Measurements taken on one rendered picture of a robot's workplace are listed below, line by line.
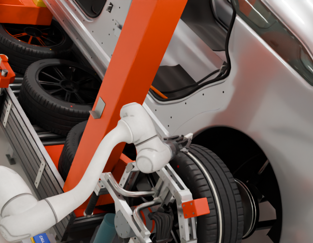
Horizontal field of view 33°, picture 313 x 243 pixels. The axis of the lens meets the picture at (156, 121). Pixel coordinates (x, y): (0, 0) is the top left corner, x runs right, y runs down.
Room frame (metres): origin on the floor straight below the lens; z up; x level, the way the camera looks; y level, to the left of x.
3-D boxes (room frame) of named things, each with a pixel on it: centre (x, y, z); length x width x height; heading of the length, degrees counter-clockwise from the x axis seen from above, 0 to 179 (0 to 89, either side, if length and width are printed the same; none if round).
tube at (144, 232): (1.78, -0.16, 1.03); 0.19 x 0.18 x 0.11; 136
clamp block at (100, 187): (1.91, 0.09, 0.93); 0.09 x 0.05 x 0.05; 136
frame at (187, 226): (1.94, -0.17, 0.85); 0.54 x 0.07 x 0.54; 46
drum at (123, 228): (1.88, -0.12, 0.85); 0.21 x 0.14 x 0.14; 136
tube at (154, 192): (1.92, -0.02, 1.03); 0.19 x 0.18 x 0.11; 136
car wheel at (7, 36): (3.79, 1.20, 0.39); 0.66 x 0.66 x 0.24
